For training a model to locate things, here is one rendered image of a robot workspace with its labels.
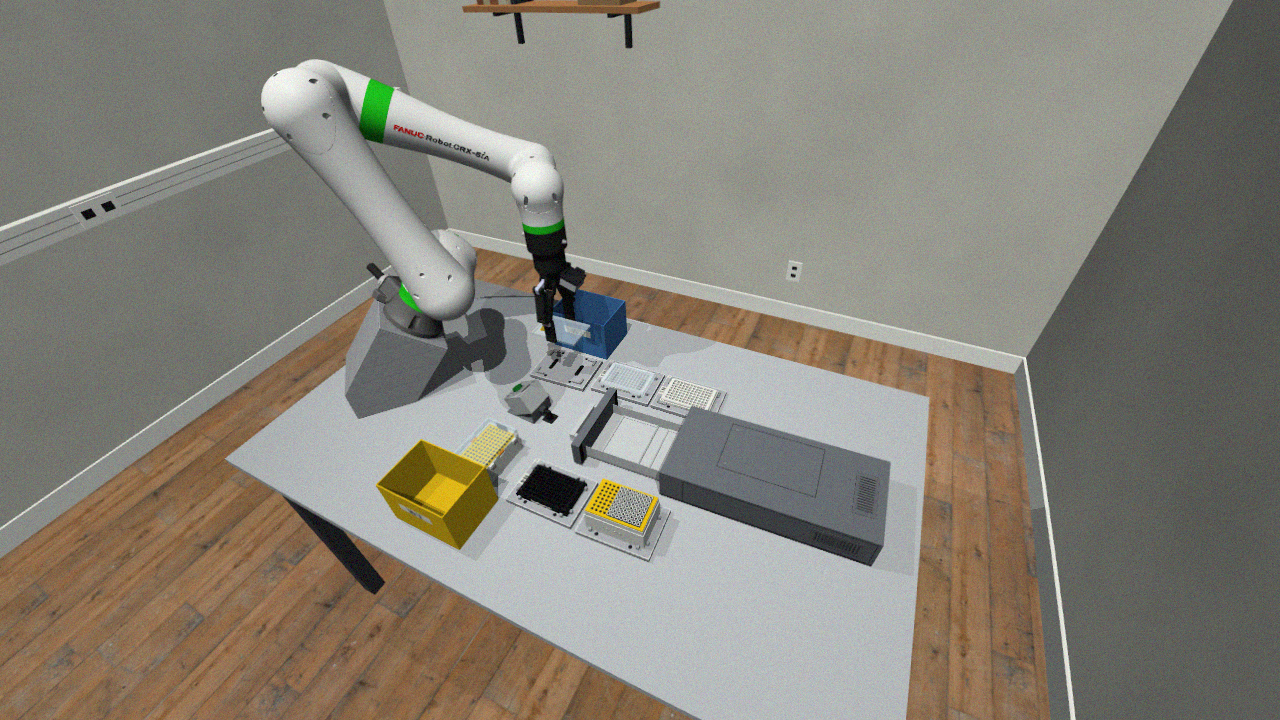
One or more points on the blue bin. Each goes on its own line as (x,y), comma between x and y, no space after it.
(594,309)

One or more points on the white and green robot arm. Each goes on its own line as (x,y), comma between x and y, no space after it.
(304,106)

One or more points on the yellow waste bin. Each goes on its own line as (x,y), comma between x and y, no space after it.
(422,486)

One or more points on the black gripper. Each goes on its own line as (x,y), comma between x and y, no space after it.
(547,267)

